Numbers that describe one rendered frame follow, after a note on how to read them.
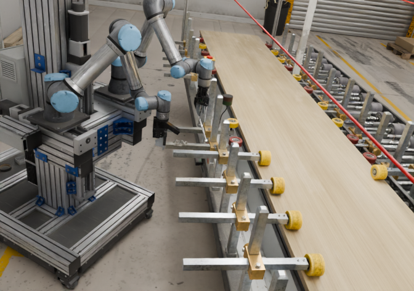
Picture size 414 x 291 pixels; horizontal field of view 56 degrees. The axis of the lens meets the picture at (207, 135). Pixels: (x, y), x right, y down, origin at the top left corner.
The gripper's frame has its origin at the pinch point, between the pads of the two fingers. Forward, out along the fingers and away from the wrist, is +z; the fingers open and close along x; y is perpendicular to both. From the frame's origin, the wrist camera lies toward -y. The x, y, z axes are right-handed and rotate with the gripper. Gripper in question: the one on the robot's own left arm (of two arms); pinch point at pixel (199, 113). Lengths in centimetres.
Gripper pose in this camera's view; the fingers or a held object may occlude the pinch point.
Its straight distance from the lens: 243.8
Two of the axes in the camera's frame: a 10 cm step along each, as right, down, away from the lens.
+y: 1.2, 4.8, -8.7
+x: 9.9, 0.5, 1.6
